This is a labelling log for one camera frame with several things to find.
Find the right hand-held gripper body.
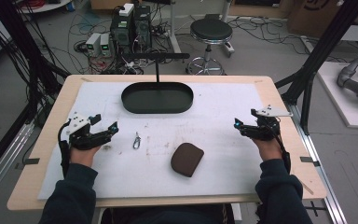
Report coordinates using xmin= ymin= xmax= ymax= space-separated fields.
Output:
xmin=244 ymin=105 xmax=294 ymax=142

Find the grey power supply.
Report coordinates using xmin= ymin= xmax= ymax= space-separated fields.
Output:
xmin=85 ymin=32 xmax=102 ymax=58
xmin=99 ymin=33 xmax=112 ymax=58

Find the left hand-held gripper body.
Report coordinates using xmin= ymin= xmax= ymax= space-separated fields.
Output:
xmin=66 ymin=112 xmax=110 ymax=151

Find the black T-shaped stand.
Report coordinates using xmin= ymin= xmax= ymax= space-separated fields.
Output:
xmin=121 ymin=52 xmax=191 ymax=84

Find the right hand-held gripper cable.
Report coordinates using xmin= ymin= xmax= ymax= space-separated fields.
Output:
xmin=274 ymin=127 xmax=293 ymax=175

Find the aluminium rail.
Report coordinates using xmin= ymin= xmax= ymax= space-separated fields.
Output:
xmin=0 ymin=120 xmax=35 ymax=209
xmin=284 ymin=102 xmax=350 ymax=224

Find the left hand-held gripper cable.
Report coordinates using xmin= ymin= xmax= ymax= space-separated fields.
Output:
xmin=57 ymin=120 xmax=73 ymax=179

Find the black oval tray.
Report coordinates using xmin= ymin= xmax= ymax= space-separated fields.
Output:
xmin=120 ymin=81 xmax=195 ymax=115

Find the white foam mat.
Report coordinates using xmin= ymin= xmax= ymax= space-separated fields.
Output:
xmin=37 ymin=81 xmax=275 ymax=201

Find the cardboard box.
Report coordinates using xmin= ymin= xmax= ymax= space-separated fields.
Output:
xmin=286 ymin=0 xmax=358 ymax=39

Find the brown pouch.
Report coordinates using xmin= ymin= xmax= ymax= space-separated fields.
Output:
xmin=170 ymin=142 xmax=205 ymax=178

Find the person's left hand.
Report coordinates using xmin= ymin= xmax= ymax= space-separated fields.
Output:
xmin=69 ymin=144 xmax=103 ymax=168

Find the hand-held gripper cable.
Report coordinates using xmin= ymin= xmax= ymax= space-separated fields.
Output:
xmin=57 ymin=120 xmax=73 ymax=179
xmin=274 ymin=127 xmax=293 ymax=175

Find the black round stool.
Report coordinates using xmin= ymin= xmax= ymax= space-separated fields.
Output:
xmin=186 ymin=18 xmax=235 ymax=77

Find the white platform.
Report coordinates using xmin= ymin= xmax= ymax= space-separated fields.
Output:
xmin=316 ymin=61 xmax=358 ymax=130

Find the black tape strip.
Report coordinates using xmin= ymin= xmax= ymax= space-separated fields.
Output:
xmin=14 ymin=158 xmax=41 ymax=171
xmin=299 ymin=156 xmax=322 ymax=168

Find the person's lap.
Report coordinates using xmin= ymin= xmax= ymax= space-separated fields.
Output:
xmin=100 ymin=203 xmax=234 ymax=224

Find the black computer tower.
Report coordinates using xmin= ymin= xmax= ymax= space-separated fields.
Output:
xmin=133 ymin=5 xmax=153 ymax=50
xmin=109 ymin=11 xmax=134 ymax=52

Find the tangle of floor cables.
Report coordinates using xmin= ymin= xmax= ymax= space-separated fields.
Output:
xmin=48 ymin=6 xmax=181 ymax=76

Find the black frame post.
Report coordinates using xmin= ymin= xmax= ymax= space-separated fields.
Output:
xmin=274 ymin=0 xmax=358 ymax=135
xmin=0 ymin=0 xmax=71 ymax=125

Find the person's right hand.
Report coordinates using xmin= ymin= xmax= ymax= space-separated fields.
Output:
xmin=251 ymin=136 xmax=284 ymax=162

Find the white box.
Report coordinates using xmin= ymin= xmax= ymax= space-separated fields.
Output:
xmin=117 ymin=3 xmax=135 ymax=18

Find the silver carabiner clip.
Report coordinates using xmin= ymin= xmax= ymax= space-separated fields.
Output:
xmin=132 ymin=132 xmax=142 ymax=150

